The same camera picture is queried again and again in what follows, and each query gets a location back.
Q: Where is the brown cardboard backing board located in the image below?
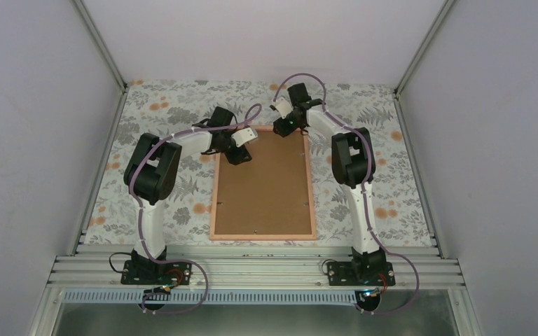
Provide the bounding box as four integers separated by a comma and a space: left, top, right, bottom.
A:
214, 129, 314, 237

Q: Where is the pink wooden picture frame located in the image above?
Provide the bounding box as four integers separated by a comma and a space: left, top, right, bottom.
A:
209, 125, 319, 242

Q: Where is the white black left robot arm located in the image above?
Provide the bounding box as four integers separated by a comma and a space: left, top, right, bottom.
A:
123, 104, 262, 284

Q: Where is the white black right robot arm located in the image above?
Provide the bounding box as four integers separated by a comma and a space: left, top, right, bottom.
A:
270, 83, 386, 285

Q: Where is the floral patterned table mat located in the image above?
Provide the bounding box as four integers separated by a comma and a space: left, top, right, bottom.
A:
85, 78, 431, 247

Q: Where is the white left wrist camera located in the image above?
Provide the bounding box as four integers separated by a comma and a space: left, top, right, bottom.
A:
231, 127, 258, 147

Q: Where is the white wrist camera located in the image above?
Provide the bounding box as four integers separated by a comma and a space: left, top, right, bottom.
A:
231, 127, 258, 147
270, 97, 294, 119

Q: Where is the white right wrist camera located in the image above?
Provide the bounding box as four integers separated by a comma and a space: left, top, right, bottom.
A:
270, 97, 294, 119

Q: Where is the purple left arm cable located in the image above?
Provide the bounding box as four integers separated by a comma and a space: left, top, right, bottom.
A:
128, 102, 263, 316

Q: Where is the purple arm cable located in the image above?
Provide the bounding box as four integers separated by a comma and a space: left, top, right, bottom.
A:
273, 73, 421, 317
128, 102, 263, 316

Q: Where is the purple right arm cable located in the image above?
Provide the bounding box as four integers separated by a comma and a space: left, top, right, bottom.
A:
273, 73, 421, 317

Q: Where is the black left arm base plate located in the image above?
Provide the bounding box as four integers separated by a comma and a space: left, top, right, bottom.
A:
120, 260, 192, 286

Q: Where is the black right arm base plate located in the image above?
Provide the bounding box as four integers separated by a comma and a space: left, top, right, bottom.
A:
322, 260, 396, 286

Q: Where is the aluminium enclosure corner post left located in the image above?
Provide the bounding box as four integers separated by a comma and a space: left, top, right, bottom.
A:
73, 0, 127, 94

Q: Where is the aluminium enclosure corner post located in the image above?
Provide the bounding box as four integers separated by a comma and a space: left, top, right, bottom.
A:
73, 0, 127, 94
394, 0, 456, 99

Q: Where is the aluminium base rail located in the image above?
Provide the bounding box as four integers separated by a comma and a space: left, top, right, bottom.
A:
47, 254, 466, 290

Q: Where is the aluminium enclosure corner post right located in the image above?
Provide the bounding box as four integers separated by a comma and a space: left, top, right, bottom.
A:
394, 0, 456, 99

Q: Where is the perforated grey cable tray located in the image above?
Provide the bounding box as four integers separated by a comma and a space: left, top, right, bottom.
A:
61, 288, 359, 306

